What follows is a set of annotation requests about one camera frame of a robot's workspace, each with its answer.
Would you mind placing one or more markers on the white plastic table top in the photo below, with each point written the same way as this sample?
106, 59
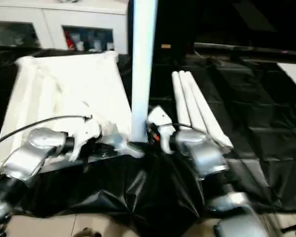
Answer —
76, 81

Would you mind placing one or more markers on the white plastic table leg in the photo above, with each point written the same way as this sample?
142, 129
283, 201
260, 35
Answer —
143, 61
201, 98
180, 98
191, 98

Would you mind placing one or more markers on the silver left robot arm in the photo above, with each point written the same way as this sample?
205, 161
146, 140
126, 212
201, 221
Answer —
27, 153

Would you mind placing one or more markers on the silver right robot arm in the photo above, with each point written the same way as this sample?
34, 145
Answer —
204, 153

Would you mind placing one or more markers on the dark robot foot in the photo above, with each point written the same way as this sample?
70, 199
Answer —
87, 232

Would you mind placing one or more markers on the black work mat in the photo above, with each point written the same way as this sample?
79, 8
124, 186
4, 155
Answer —
236, 123

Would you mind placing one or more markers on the small yellow label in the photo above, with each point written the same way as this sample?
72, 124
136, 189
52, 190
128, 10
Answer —
166, 46

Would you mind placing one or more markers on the white jar behind glass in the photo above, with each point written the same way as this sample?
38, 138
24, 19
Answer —
109, 47

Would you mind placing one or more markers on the white bottle behind glass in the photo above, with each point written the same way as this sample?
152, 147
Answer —
79, 45

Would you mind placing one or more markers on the red packet behind glass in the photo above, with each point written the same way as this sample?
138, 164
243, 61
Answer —
69, 39

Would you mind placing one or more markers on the long black bar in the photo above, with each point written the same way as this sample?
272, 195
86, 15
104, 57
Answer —
236, 49

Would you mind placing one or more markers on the white glass-door cabinet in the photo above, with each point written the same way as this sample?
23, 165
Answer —
51, 14

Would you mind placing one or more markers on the patterned bowl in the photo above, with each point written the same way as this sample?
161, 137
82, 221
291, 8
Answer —
64, 1

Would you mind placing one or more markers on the flat white sheet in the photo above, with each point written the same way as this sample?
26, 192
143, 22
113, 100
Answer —
293, 74

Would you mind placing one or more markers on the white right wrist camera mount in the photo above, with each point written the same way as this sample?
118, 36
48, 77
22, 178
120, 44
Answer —
160, 118

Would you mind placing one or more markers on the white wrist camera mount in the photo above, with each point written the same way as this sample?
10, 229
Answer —
86, 133
160, 118

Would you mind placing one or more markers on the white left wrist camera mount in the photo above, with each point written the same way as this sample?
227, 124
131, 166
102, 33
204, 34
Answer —
86, 133

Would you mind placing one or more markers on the dark blue upright post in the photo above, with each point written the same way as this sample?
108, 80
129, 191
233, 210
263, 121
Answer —
131, 24

